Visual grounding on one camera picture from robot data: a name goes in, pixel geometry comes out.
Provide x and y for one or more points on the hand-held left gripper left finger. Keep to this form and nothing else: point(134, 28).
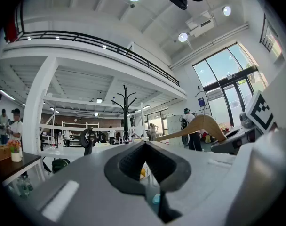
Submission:
point(81, 192)

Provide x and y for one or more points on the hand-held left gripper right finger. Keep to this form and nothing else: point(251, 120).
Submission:
point(199, 173)

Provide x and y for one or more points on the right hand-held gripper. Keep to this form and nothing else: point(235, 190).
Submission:
point(263, 173)

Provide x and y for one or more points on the wooden hanger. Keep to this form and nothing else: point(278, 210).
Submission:
point(204, 123)

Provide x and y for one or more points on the black coat rack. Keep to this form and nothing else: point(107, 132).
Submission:
point(125, 116)

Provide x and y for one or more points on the dark green bag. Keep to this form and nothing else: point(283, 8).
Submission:
point(59, 165)

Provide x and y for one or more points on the blue cloth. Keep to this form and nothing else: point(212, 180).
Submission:
point(156, 199)

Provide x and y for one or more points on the white locker cabinet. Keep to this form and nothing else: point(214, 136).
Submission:
point(174, 128)

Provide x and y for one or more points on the green bottle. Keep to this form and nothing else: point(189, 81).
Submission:
point(28, 183)
point(20, 186)

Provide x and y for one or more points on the water bottle red label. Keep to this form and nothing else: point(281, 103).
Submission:
point(60, 139)
point(53, 142)

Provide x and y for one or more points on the small white shelf unit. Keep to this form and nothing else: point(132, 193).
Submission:
point(79, 132)

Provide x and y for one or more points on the glass entrance door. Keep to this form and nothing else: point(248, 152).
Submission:
point(227, 79)

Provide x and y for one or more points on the dark desk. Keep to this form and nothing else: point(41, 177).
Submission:
point(16, 165)

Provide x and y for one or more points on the white pot with flowers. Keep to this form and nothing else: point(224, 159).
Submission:
point(15, 150)

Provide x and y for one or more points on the brown cardboard box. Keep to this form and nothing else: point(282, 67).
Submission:
point(0, 152)

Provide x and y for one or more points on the white column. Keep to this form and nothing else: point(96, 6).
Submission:
point(37, 107)

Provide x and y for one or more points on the clear water bottle blue label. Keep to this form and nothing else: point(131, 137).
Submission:
point(113, 100)

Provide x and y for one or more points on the black window railing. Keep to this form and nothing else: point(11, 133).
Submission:
point(268, 34)

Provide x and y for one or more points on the white ceiling air conditioner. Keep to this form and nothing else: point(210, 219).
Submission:
point(200, 23)

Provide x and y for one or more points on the fluorescent tube light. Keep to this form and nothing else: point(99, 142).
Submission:
point(6, 94)

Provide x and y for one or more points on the black mezzanine railing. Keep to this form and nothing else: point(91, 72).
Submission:
point(98, 41)

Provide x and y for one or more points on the red banner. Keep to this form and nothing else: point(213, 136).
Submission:
point(11, 28)

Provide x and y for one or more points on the blue wall sign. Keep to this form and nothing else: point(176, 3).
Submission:
point(201, 102)

